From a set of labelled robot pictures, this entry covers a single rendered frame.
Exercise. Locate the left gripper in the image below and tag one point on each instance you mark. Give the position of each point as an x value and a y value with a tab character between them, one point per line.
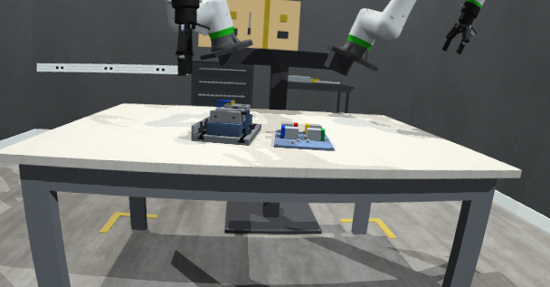
465	20

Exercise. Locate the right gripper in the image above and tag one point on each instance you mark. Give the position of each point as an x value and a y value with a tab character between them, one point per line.
183	15

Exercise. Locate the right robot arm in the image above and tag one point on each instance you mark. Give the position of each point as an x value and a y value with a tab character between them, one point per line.
212	13

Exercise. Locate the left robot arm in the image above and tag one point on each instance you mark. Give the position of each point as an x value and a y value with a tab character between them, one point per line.
387	26

